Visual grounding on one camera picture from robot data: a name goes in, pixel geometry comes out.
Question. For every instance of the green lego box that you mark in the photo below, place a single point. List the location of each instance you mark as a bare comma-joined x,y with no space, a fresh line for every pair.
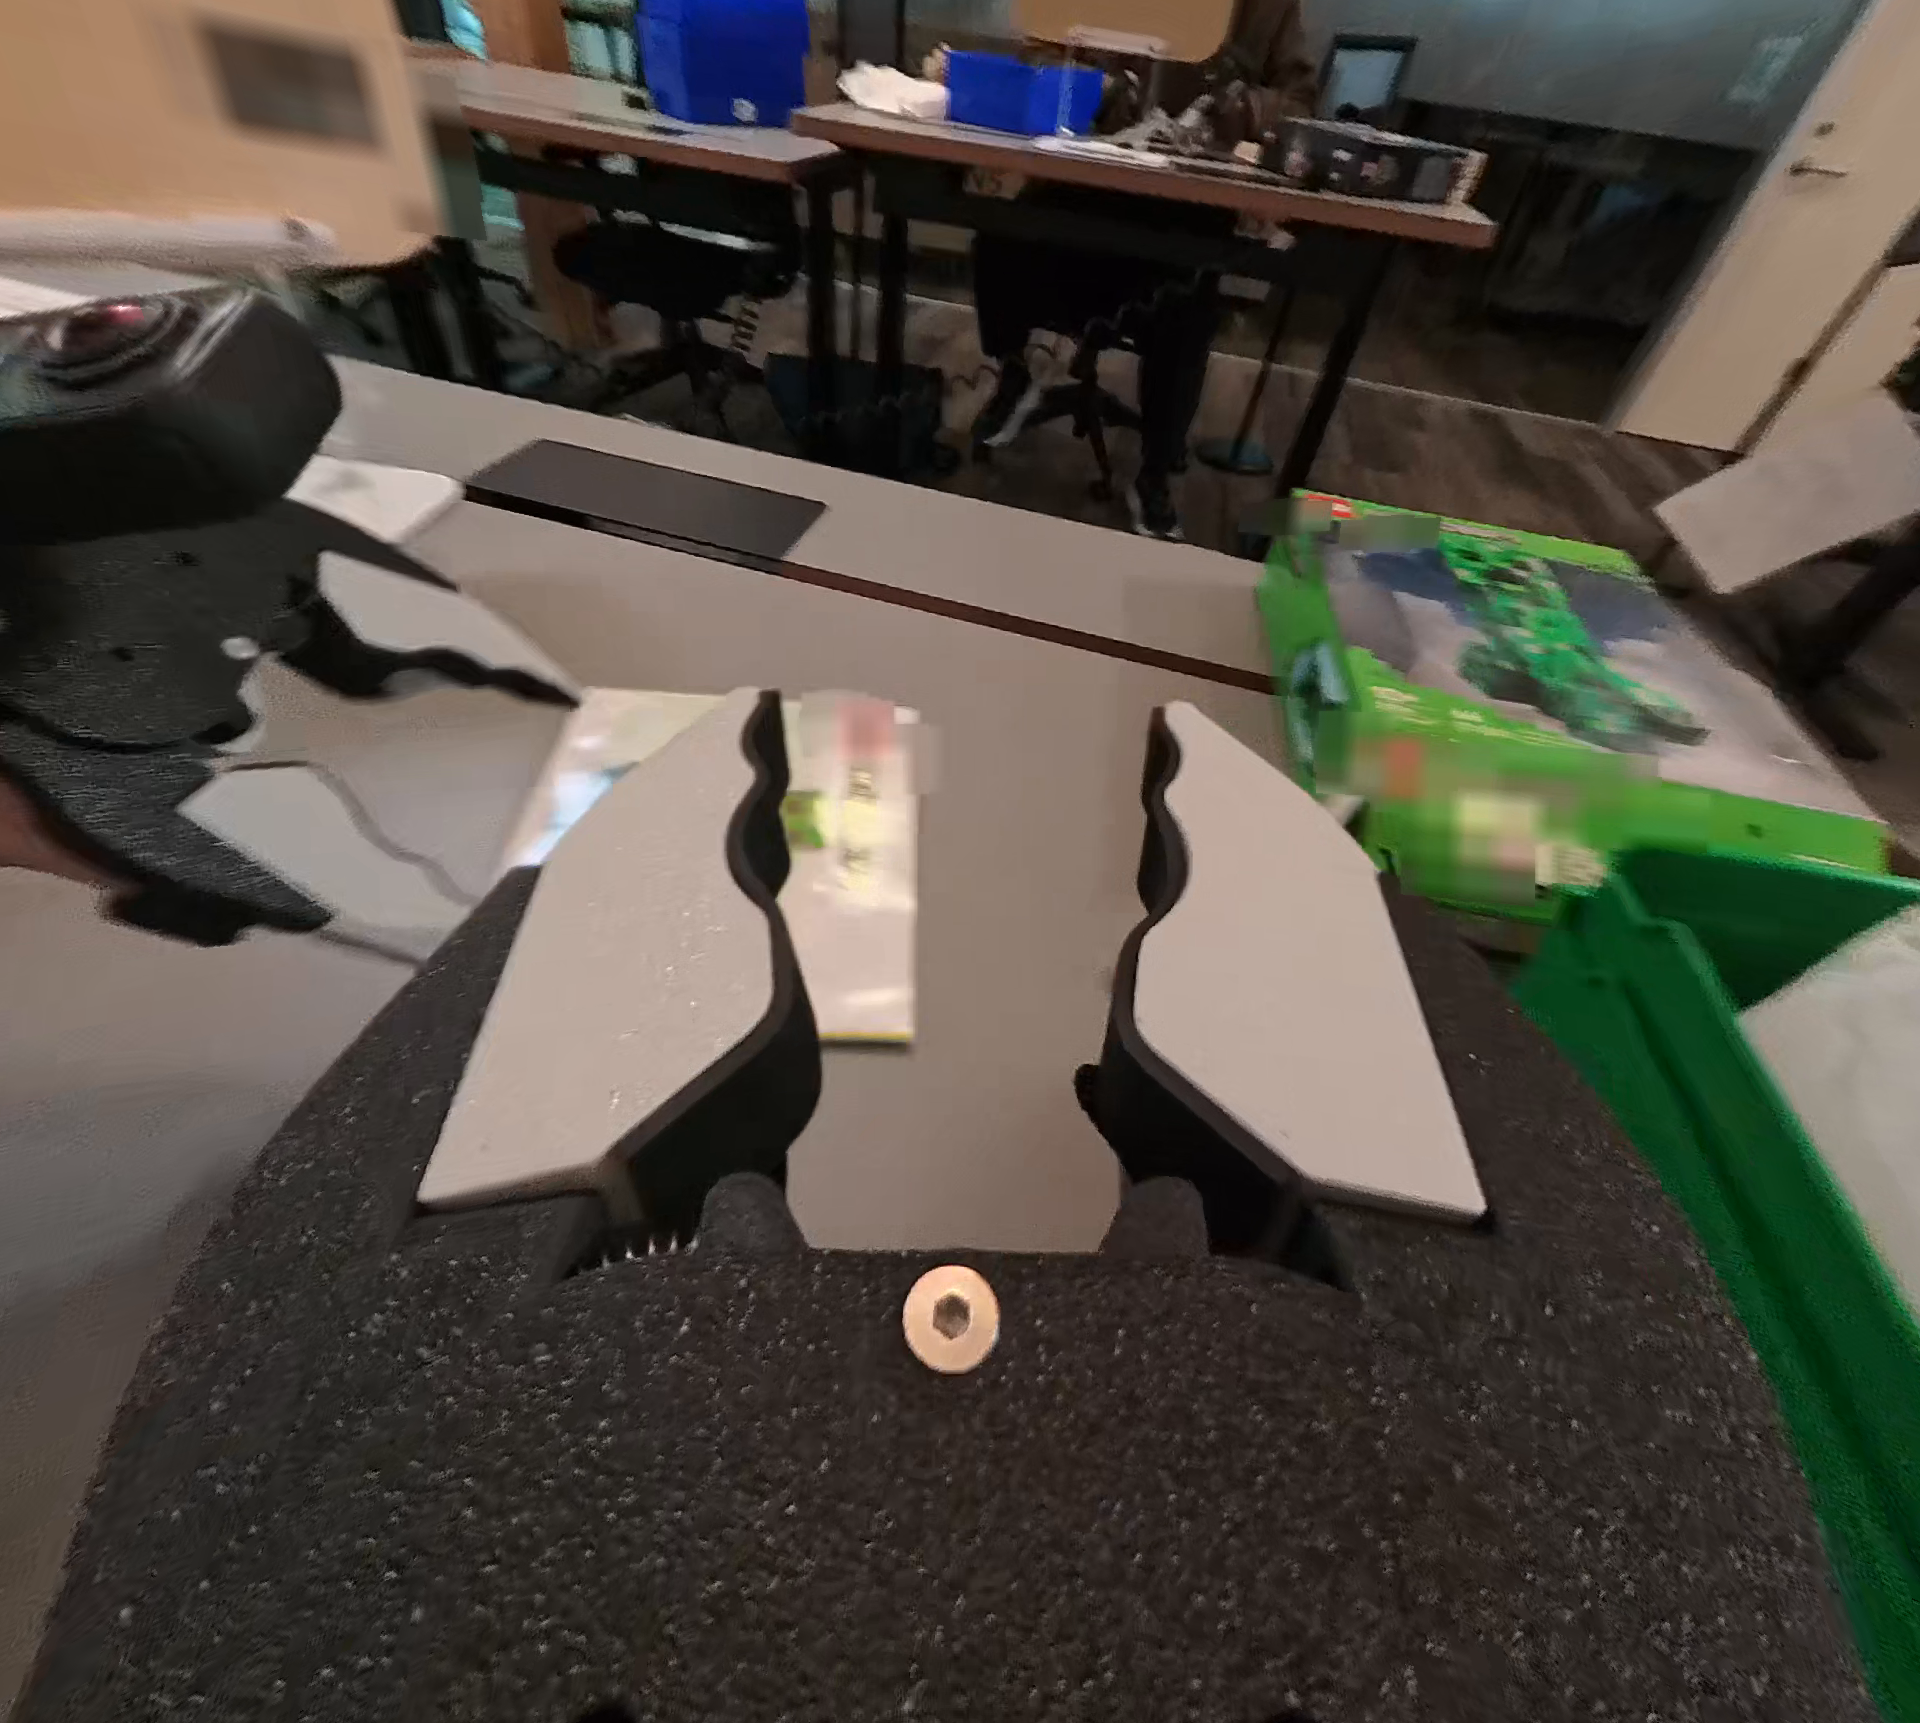
1514,645

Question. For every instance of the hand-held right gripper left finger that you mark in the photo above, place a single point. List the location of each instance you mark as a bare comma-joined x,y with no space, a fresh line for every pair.
630,975

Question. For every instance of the black office chair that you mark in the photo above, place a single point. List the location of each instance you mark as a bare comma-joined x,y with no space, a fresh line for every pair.
674,261

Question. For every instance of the lego instruction booklet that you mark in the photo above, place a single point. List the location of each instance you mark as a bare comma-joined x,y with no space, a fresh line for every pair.
862,967

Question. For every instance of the black lego box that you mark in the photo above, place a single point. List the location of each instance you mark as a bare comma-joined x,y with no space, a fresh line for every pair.
1372,163

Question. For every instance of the black rectangular pad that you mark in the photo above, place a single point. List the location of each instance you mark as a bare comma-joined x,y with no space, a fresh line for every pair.
644,501

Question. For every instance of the grey side table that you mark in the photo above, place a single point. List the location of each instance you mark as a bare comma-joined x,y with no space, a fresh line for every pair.
1779,509

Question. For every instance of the small blue storage bin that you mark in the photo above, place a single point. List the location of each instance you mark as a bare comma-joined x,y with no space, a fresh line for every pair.
1020,91

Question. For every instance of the white door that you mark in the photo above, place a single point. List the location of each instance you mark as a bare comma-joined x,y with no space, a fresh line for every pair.
1770,253

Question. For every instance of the long wooden table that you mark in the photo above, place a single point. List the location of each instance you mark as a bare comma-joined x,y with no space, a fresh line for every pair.
1140,179

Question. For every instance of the white crumpled tissue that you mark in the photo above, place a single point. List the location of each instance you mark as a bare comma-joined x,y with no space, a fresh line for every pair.
892,89

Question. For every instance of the wooden table with black legs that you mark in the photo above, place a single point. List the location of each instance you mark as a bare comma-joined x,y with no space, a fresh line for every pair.
644,127

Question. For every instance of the large blue storage bin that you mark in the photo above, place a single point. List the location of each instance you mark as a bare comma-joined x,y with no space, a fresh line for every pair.
720,51

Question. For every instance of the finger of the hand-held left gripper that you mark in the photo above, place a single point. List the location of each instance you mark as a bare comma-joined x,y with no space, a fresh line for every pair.
435,637
301,839

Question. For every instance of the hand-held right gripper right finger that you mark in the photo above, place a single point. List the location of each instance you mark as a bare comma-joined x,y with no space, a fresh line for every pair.
1274,1005

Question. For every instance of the green plastic bin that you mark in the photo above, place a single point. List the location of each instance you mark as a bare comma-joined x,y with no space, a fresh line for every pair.
1620,1079

